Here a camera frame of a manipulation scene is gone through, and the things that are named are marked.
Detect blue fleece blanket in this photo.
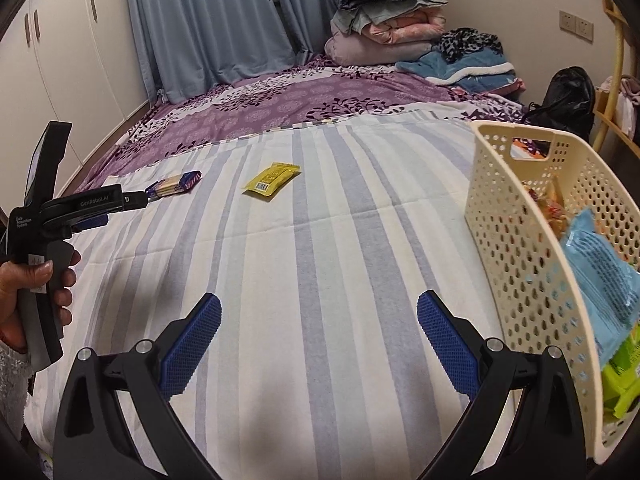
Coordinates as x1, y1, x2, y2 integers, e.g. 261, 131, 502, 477
395, 50, 519, 94

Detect wooden rack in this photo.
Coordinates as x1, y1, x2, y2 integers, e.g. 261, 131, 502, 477
592, 0, 640, 162

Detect light blue snack packet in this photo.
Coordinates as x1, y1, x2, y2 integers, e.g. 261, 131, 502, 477
542, 208, 640, 367

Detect purple floral bedsheet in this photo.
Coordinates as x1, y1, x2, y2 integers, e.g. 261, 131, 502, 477
80, 57, 526, 196

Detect yellow snack packet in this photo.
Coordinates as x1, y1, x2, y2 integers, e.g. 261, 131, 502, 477
242, 161, 302, 197

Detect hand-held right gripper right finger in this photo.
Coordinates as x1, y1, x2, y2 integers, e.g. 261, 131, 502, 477
416, 289, 587, 480

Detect blue white striped blanket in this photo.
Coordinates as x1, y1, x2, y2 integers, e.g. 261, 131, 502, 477
22, 110, 601, 480

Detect pale green folded blanket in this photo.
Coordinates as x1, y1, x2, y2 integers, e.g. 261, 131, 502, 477
331, 7, 382, 37

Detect pink floral quilt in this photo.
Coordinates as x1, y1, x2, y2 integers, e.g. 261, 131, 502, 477
361, 12, 449, 47

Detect person's left forearm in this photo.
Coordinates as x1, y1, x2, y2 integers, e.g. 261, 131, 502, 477
0, 341, 38, 412

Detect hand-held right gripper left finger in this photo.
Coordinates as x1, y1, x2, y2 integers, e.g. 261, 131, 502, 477
52, 291, 223, 480

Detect dark blue wafer packet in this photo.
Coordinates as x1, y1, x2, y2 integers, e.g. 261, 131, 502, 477
145, 170, 203, 202

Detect pink patterned cloth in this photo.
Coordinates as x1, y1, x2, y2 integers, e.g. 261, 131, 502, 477
450, 80, 527, 99

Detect black bag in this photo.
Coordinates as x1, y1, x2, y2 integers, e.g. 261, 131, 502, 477
522, 66, 597, 144

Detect bright green snack packet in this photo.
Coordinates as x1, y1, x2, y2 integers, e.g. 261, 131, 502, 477
600, 327, 640, 422

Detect person's left hand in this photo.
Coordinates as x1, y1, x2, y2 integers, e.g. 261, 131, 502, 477
0, 248, 82, 347

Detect cream perforated plastic basket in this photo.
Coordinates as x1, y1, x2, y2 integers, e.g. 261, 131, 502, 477
464, 120, 640, 467

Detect leopard print cloth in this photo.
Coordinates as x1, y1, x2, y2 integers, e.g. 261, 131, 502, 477
437, 29, 504, 62

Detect white plastic bag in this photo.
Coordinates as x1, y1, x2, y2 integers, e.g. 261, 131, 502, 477
612, 75, 640, 142

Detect white wardrobe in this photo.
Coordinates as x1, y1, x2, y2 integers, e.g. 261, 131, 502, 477
0, 0, 162, 202

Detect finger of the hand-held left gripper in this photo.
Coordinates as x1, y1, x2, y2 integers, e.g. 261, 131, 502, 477
70, 212, 110, 234
120, 190, 152, 210

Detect large tan egg roll packet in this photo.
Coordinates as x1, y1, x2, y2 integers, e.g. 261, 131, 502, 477
522, 180, 569, 237

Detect blue-grey curtain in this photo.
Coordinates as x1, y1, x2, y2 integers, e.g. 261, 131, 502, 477
125, 0, 427, 104

